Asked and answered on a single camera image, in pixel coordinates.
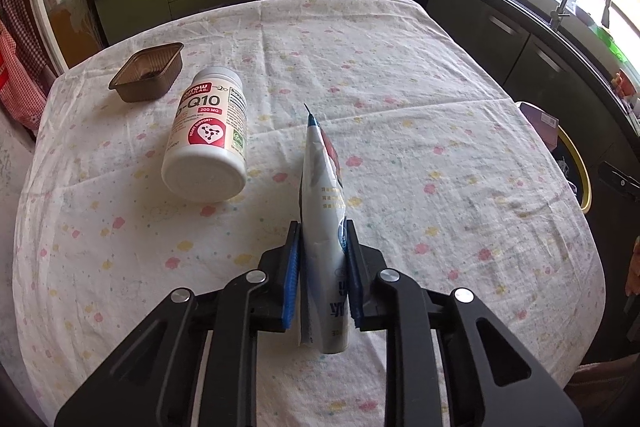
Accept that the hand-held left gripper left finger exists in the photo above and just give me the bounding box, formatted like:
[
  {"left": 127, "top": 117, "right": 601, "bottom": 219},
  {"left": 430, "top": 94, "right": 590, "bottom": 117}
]
[{"left": 54, "top": 219, "right": 303, "bottom": 427}]

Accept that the purple box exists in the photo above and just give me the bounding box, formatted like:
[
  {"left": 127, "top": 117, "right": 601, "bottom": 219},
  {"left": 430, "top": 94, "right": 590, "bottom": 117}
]
[{"left": 517, "top": 101, "right": 560, "bottom": 152}]

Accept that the white floral tablecloth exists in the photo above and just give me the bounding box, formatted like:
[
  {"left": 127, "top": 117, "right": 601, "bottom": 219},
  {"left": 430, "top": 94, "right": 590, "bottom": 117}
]
[{"left": 12, "top": 0, "right": 607, "bottom": 427}]

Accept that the yellow-rimmed trash bin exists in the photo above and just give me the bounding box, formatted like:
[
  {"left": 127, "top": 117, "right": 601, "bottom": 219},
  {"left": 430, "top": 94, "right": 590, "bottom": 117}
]
[{"left": 515, "top": 101, "right": 593, "bottom": 215}]

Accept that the white supplement bottle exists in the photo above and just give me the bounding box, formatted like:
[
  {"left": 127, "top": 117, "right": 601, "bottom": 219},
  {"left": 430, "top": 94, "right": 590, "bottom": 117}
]
[{"left": 161, "top": 67, "right": 248, "bottom": 202}]

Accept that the red checked apron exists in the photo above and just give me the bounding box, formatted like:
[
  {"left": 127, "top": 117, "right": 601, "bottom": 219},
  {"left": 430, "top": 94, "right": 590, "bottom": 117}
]
[{"left": 0, "top": 0, "right": 56, "bottom": 130}]

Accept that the white soft pouch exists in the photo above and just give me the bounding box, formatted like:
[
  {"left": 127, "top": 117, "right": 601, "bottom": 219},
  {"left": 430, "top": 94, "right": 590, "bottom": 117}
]
[{"left": 297, "top": 103, "right": 348, "bottom": 354}]

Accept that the brown plastic tray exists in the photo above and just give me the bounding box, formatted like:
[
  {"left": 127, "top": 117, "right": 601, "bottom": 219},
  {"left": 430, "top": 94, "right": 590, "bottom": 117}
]
[{"left": 109, "top": 42, "right": 184, "bottom": 102}]

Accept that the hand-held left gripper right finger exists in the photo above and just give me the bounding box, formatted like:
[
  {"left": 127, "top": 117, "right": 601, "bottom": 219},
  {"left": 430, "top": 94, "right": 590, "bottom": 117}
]
[{"left": 342, "top": 217, "right": 583, "bottom": 427}]

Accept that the person's right forearm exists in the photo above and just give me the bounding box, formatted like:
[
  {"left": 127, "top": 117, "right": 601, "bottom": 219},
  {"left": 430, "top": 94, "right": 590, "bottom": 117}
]
[{"left": 624, "top": 234, "right": 640, "bottom": 298}]

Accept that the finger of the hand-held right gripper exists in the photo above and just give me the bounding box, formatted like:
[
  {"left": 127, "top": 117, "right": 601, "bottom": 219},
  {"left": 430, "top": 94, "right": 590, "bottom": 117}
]
[{"left": 597, "top": 161, "right": 640, "bottom": 208}]

